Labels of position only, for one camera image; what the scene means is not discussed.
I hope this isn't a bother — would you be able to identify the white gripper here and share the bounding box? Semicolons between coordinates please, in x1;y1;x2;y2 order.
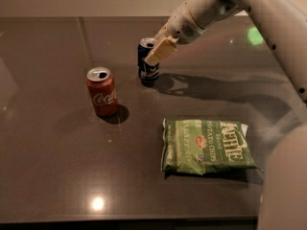
145;0;217;66

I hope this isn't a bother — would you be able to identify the blue pepsi can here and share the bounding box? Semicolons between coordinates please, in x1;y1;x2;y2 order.
137;37;159;84

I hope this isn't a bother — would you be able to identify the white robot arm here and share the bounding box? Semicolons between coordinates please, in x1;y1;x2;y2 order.
145;0;307;230

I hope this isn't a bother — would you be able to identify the red coke can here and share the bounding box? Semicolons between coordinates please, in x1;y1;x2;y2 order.
86;67;118;117

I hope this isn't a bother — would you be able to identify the green jalapeno chips bag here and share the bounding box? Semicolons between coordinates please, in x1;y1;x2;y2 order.
161;119;259;175

